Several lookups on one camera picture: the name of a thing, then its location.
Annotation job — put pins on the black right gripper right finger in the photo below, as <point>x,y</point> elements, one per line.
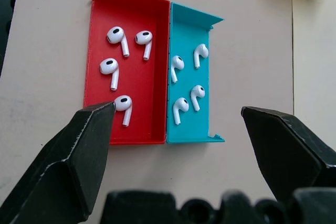
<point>283,153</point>

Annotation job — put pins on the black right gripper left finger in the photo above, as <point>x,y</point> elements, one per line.
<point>65,161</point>

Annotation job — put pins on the red plastic tray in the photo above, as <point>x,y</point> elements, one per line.
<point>147,90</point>

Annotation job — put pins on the teal plastic tray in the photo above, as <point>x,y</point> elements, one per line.
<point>193,87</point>

